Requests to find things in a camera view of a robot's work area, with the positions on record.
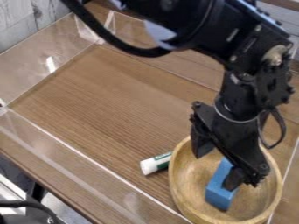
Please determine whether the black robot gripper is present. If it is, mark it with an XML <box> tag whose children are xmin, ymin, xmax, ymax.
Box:
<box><xmin>190</xmin><ymin>101</ymin><xmax>271</xmax><ymax>192</ymax></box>

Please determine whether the black metal table frame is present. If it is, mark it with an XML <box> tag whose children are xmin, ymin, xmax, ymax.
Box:
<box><xmin>0</xmin><ymin>154</ymin><xmax>68</xmax><ymax>224</ymax></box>

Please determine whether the white green glue stick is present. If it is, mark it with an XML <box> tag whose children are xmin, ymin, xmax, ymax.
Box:
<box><xmin>140</xmin><ymin>151</ymin><xmax>173</xmax><ymax>175</ymax></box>

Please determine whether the light brown wooden bowl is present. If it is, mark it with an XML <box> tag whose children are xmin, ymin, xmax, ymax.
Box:
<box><xmin>168</xmin><ymin>136</ymin><xmax>283</xmax><ymax>224</ymax></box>

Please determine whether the clear acrylic corner bracket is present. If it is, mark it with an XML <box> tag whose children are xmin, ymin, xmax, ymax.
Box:
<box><xmin>75</xmin><ymin>10</ymin><xmax>116</xmax><ymax>45</ymax></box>

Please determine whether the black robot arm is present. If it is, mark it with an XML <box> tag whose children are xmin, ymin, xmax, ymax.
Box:
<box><xmin>61</xmin><ymin>0</ymin><xmax>295</xmax><ymax>191</ymax></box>

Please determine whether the clear acrylic front wall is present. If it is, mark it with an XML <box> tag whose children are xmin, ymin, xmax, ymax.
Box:
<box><xmin>0</xmin><ymin>99</ymin><xmax>191</xmax><ymax>224</ymax></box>

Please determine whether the blue rectangular block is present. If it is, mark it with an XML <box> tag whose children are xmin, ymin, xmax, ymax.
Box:
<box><xmin>204</xmin><ymin>158</ymin><xmax>239</xmax><ymax>211</ymax></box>

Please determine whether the black cable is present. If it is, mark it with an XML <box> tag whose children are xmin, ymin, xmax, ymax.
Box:
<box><xmin>0</xmin><ymin>200</ymin><xmax>60</xmax><ymax>224</ymax></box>

